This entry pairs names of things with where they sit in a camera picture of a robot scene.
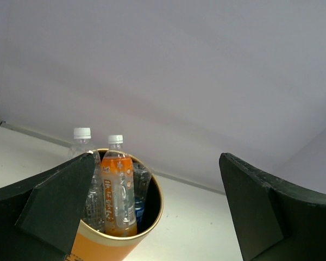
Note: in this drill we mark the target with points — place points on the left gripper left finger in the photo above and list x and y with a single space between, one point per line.
40 215

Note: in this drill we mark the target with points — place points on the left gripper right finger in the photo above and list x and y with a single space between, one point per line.
273 219

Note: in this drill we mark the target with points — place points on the clear unlabelled bottle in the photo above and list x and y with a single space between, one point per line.
93 214

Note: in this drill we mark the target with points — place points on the orange label bottle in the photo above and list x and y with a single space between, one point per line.
119 198

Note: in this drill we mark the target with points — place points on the green yellow label bottle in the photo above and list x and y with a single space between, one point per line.
142 178

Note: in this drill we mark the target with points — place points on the blue label bottle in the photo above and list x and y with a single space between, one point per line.
139 211

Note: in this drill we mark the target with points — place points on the orange cylindrical bin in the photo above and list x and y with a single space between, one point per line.
90 244

